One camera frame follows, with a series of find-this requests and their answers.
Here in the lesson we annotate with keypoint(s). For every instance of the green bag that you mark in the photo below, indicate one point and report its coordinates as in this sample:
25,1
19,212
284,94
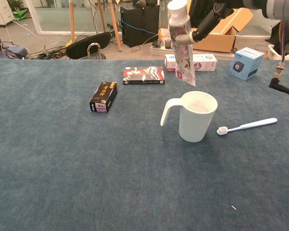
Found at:
20,14

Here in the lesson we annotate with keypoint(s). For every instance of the white toothpaste carton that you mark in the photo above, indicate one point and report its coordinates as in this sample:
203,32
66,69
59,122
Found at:
204,63

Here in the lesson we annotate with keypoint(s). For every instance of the open cardboard box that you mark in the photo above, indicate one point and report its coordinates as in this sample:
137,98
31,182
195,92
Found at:
219,42

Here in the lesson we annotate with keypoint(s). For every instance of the blue speaker box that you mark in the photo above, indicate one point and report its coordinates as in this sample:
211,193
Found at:
245,63

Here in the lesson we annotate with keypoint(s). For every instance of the blue table mat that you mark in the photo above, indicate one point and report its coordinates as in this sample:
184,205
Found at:
62,156

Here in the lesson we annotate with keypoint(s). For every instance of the white plastic crate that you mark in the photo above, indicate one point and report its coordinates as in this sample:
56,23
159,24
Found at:
274,55

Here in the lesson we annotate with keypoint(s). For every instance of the small white scrap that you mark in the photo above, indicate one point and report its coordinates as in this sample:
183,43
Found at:
233,207

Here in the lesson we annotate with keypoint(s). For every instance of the black swivel stool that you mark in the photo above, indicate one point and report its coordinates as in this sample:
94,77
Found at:
84,47

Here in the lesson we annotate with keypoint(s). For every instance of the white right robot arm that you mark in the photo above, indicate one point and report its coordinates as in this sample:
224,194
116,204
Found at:
279,7

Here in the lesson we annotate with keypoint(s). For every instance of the black mesh pen holder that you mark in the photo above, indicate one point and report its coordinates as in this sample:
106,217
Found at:
167,44

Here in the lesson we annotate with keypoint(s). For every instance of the floral toothpaste tube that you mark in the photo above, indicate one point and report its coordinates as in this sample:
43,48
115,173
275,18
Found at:
183,62

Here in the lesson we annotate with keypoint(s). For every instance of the black computer tower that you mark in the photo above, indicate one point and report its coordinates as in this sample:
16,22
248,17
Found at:
139,29

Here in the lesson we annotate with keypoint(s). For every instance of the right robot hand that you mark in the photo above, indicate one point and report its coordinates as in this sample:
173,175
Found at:
210,21

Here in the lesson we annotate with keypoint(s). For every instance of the white plastic bag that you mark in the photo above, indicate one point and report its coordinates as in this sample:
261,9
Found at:
164,32

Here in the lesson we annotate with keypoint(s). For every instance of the aluminium profile platform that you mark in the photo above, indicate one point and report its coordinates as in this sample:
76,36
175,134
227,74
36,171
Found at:
163,51

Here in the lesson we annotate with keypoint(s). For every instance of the black phone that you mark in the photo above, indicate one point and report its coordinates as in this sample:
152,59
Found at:
157,43

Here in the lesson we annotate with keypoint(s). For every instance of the red black flat box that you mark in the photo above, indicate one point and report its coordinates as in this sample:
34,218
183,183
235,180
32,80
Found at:
144,74

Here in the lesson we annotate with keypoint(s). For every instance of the wooden easel leg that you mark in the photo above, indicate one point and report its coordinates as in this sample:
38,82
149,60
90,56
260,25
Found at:
114,24
72,21
101,16

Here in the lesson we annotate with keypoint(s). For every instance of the white cabinet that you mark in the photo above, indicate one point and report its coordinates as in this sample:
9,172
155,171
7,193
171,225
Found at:
0,12

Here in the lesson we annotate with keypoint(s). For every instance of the light blue toothbrush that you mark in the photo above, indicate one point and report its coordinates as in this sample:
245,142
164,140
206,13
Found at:
250,125

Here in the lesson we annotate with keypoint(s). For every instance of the black purple small box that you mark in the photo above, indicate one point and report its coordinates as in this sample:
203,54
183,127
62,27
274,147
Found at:
102,97

